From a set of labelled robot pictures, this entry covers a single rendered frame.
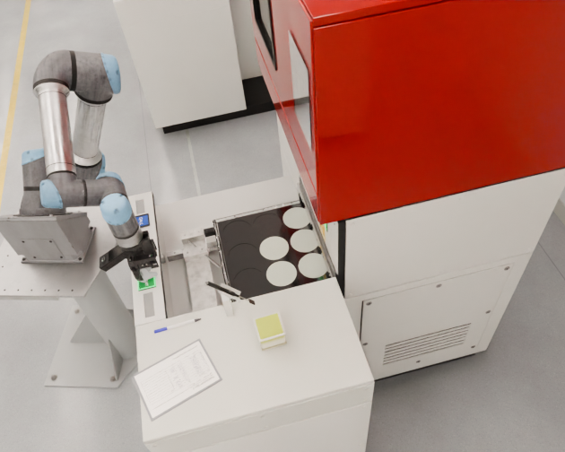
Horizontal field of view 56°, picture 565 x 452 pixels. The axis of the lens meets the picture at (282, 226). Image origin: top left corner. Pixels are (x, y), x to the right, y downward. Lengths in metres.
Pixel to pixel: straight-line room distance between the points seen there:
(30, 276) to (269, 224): 0.88
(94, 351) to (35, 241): 0.95
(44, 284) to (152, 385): 0.69
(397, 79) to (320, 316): 0.72
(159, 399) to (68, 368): 1.35
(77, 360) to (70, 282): 0.87
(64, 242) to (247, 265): 0.65
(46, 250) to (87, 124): 0.50
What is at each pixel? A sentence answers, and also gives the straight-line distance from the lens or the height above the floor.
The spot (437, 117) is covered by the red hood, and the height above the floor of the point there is 1.51.
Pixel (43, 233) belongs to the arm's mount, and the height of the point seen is 0.99.
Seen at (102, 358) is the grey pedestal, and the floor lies 0.01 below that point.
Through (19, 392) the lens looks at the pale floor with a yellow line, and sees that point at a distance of 2.90.
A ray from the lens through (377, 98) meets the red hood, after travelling 1.18.
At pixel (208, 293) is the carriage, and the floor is 0.88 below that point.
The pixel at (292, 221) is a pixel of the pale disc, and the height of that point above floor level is 0.90.
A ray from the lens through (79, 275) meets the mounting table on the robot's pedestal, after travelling 2.02.
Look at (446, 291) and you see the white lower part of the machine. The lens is 1.95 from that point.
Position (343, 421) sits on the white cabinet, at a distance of 1.70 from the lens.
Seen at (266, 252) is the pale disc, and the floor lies 0.90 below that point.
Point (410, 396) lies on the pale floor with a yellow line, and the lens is 2.52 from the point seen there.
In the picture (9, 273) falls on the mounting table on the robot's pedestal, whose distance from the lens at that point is 2.16.
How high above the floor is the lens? 2.32
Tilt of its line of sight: 50 degrees down
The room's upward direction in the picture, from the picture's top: 7 degrees counter-clockwise
